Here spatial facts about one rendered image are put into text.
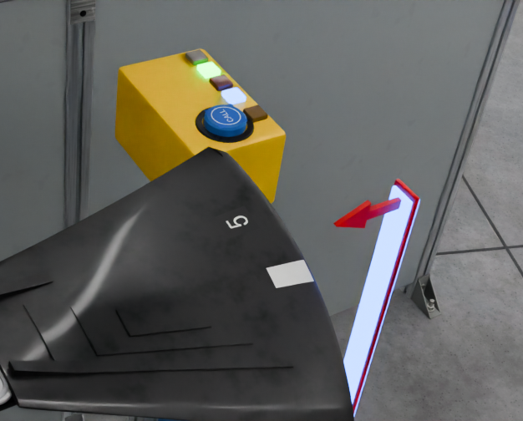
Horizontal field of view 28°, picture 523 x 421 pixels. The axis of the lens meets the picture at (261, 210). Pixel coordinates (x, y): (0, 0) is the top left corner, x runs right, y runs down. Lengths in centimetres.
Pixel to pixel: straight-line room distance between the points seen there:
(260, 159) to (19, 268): 38
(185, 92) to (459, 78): 105
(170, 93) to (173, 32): 51
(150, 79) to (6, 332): 46
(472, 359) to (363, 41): 85
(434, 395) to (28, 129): 111
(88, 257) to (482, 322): 181
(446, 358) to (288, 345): 164
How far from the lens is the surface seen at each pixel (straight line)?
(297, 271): 72
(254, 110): 100
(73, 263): 67
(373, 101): 188
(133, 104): 104
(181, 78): 104
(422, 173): 212
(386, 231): 79
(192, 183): 74
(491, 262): 258
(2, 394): 60
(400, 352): 230
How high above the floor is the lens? 166
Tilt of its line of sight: 41 degrees down
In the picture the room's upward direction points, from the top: 10 degrees clockwise
